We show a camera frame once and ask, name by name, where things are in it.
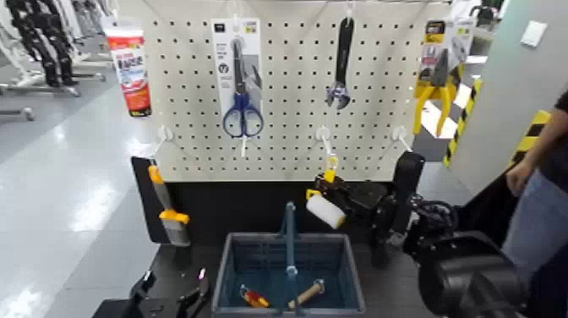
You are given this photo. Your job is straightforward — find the white perforated pegboard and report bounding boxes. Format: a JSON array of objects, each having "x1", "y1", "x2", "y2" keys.
[{"x1": 117, "y1": 0, "x2": 451, "y2": 183}]

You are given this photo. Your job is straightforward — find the yellow handled metal scraper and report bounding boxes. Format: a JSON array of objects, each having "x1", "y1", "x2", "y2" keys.
[{"x1": 147, "y1": 164, "x2": 192, "y2": 248}]

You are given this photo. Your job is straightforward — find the black adjustable wrench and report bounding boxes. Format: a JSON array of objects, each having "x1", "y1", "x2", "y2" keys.
[{"x1": 325, "y1": 16, "x2": 355, "y2": 111}]

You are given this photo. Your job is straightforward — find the blue scissors in package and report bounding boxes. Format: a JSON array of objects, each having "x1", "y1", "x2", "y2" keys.
[{"x1": 211, "y1": 17, "x2": 265, "y2": 139}]

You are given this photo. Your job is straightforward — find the person's bare hand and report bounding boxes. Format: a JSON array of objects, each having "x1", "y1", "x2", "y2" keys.
[{"x1": 505, "y1": 158, "x2": 536, "y2": 196}]

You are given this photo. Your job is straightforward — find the person's bare forearm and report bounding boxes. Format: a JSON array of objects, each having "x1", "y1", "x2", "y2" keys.
[{"x1": 516, "y1": 108, "x2": 568, "y2": 174}]

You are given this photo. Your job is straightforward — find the black bag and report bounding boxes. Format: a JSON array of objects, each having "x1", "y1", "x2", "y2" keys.
[{"x1": 456, "y1": 177, "x2": 520, "y2": 249}]

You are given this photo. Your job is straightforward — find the black pegboard stand panel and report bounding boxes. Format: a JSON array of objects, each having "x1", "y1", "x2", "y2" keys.
[{"x1": 131, "y1": 155, "x2": 401, "y2": 270}]

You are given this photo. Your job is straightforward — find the red white sealant tube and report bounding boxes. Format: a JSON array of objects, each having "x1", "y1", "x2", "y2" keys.
[{"x1": 105, "y1": 26, "x2": 153, "y2": 118}]

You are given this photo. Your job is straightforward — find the yellow handled paint roller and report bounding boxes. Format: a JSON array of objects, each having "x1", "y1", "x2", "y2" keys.
[{"x1": 305, "y1": 155, "x2": 347, "y2": 231}]

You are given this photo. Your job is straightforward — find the black background robot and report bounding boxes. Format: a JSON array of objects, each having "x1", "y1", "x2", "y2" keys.
[{"x1": 6, "y1": 0, "x2": 79, "y2": 88}]

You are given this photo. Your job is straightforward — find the long yellow black hazard strip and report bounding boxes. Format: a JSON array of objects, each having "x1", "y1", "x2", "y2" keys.
[{"x1": 442, "y1": 79, "x2": 483, "y2": 169}]

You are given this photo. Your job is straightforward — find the grey blue plastic crate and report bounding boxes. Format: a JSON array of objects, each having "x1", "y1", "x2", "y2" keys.
[{"x1": 211, "y1": 201, "x2": 366, "y2": 317}]

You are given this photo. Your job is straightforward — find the white wall switch plate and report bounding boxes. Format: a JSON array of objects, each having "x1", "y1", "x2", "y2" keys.
[{"x1": 520, "y1": 20, "x2": 549, "y2": 48}]

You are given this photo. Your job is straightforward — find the short yellow black hazard strip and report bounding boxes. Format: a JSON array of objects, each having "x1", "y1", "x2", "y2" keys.
[{"x1": 510, "y1": 110, "x2": 551, "y2": 167}]

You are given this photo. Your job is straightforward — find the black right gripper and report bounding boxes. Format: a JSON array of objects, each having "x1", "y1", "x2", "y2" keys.
[{"x1": 314, "y1": 174, "x2": 394, "y2": 220}]

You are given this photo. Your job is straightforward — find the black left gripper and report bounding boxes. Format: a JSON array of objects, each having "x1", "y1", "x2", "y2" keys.
[{"x1": 92, "y1": 267, "x2": 211, "y2": 318}]

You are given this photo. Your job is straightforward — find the yellow pliers in package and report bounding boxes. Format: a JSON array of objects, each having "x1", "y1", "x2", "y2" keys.
[{"x1": 412, "y1": 19, "x2": 473, "y2": 138}]

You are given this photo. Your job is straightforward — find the person in jeans black shirt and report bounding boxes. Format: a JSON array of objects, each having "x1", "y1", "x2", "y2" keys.
[{"x1": 501, "y1": 90, "x2": 568, "y2": 285}]

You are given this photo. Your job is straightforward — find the red yellow small tool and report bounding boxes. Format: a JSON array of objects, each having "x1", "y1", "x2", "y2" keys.
[{"x1": 239, "y1": 283, "x2": 270, "y2": 309}]

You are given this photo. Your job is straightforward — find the white floor stand base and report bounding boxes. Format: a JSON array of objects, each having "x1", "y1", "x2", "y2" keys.
[{"x1": 0, "y1": 83, "x2": 82, "y2": 98}]

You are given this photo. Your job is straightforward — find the wooden handled tool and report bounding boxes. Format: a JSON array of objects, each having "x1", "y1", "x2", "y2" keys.
[{"x1": 287, "y1": 278, "x2": 326, "y2": 310}]

